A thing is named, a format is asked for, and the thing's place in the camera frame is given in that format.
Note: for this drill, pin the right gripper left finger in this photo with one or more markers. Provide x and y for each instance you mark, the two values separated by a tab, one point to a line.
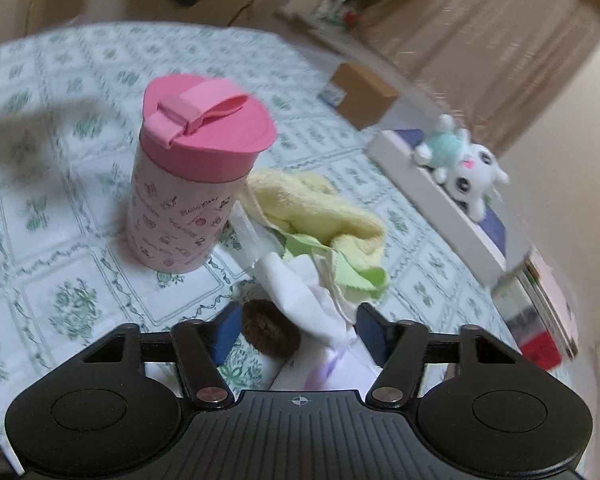
200	349

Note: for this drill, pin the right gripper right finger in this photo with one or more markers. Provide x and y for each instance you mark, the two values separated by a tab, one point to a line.
399	349

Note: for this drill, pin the green microfibre cloth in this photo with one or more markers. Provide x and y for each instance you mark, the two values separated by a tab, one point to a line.
355	286

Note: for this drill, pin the white cloth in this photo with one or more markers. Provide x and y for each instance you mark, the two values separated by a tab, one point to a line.
303	288

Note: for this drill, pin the yellow towel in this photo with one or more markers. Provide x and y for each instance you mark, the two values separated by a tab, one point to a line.
305	203

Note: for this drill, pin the purple tissue pack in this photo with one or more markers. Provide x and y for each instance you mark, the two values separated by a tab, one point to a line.
316	367

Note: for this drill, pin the dark brown scrunchie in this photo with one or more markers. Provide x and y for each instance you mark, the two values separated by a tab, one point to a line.
268	330

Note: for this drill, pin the white flat box blue top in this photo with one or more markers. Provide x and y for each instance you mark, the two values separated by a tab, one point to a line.
489	249

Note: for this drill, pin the stack of books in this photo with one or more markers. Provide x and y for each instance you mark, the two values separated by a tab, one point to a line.
537	312

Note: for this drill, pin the white bunny plush toy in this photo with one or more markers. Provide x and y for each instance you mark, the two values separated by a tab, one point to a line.
467	171

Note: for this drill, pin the pink lidded cup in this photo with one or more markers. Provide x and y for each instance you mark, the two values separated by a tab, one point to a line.
199	140

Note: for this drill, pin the small closed cardboard box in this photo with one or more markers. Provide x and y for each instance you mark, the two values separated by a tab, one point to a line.
358	95

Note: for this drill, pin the green floral tablecloth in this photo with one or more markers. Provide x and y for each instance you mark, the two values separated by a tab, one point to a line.
69	118

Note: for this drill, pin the beige curtain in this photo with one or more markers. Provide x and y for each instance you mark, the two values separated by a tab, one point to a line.
495	65

